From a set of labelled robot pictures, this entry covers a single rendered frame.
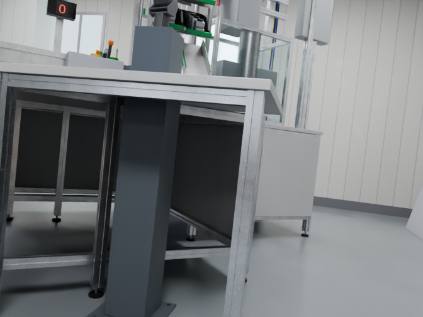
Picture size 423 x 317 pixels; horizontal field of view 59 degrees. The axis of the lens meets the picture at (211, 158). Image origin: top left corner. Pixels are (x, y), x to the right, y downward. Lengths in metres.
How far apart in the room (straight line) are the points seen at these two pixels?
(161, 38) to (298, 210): 2.05
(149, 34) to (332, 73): 4.05
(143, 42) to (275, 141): 1.67
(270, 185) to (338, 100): 2.57
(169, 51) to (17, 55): 0.57
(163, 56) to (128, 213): 0.57
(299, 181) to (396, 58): 2.80
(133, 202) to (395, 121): 4.31
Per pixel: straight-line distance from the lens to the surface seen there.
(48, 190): 3.26
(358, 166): 5.19
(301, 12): 3.21
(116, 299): 1.48
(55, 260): 1.61
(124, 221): 1.39
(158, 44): 1.38
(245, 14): 2.99
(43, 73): 1.29
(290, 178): 2.97
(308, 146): 3.06
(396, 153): 5.27
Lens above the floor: 0.67
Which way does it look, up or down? 2 degrees down
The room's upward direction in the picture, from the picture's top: 6 degrees clockwise
